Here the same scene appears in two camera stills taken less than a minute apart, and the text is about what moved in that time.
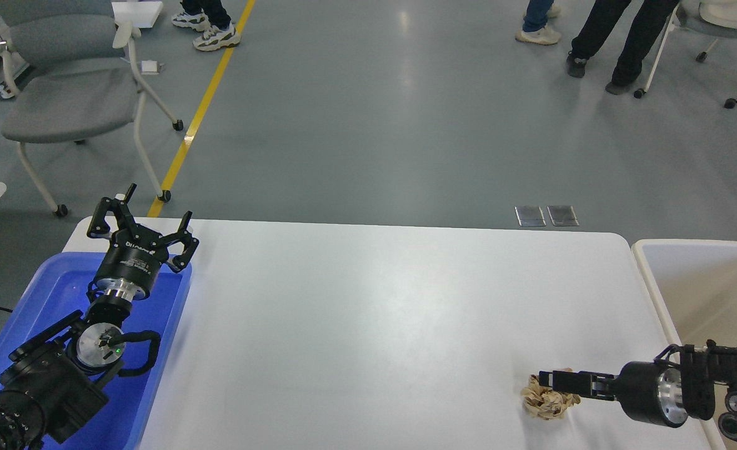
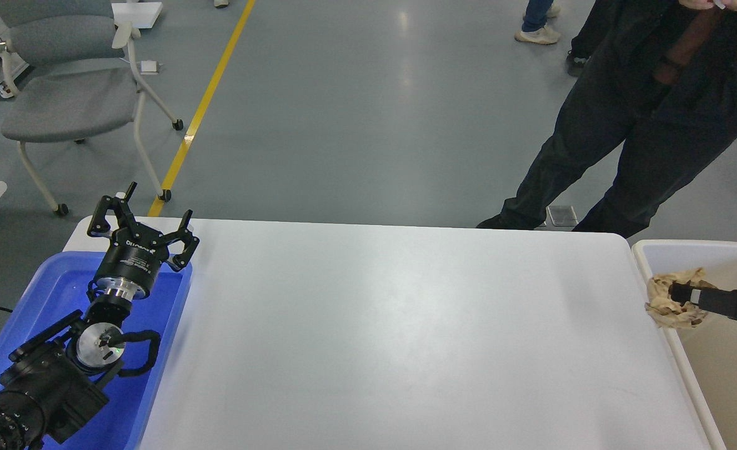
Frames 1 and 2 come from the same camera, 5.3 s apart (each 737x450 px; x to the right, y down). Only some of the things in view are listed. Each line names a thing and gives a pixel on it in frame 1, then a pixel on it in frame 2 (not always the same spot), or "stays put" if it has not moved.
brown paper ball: [544, 402] -> [667, 312]
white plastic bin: [710, 290] stays put
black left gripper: [136, 254] stays put
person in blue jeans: [534, 27] stays put
